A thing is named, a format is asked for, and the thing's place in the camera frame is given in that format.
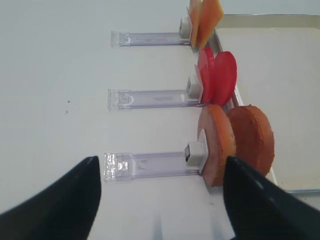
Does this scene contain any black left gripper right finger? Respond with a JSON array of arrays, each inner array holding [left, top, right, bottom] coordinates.
[[223, 156, 320, 240]]

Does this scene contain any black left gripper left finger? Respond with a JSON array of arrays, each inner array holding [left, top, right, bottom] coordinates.
[[0, 156, 102, 240]]

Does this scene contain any white tomato pusher block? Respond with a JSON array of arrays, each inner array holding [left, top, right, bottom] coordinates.
[[186, 75, 204, 100]]

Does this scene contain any front red tomato slice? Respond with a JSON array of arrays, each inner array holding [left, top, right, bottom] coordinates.
[[212, 51, 237, 107]]

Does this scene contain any red tomato slice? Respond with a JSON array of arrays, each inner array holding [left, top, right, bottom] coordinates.
[[197, 46, 215, 104], [212, 51, 237, 107]]

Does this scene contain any rear red tomato slice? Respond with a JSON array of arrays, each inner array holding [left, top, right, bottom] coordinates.
[[197, 46, 215, 104]]

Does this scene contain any white cheese pusher block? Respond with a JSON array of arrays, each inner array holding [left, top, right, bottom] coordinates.
[[178, 16, 193, 40]]

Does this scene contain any front orange cheese slice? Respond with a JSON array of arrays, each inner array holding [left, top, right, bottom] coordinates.
[[197, 0, 224, 51]]

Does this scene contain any orange cheese slice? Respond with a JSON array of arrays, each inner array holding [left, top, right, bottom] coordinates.
[[188, 0, 202, 48], [197, 0, 224, 51]]

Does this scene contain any rear orange cheese slice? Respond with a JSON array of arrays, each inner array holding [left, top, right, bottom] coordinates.
[[188, 0, 202, 48]]

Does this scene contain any rear bun slice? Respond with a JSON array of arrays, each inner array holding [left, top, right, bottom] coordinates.
[[227, 105, 275, 176]]

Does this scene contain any bun slice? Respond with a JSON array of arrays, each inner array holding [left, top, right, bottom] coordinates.
[[227, 105, 275, 176], [197, 104, 236, 187]]

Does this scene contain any white bun pusher block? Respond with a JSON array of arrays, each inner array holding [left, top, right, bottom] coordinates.
[[184, 141, 208, 169]]

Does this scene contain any front bun slice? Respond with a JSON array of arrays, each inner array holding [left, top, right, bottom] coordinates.
[[197, 104, 236, 187]]

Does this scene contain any white serving tray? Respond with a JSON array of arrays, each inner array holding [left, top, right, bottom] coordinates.
[[209, 14, 320, 194]]

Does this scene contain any clear bun holder rail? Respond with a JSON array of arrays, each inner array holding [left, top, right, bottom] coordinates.
[[103, 151, 200, 183]]

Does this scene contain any clear tomato holder rail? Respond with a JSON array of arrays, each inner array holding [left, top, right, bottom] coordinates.
[[107, 89, 203, 112]]

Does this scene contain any clear cheese holder rail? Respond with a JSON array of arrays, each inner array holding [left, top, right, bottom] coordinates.
[[110, 31, 191, 48]]

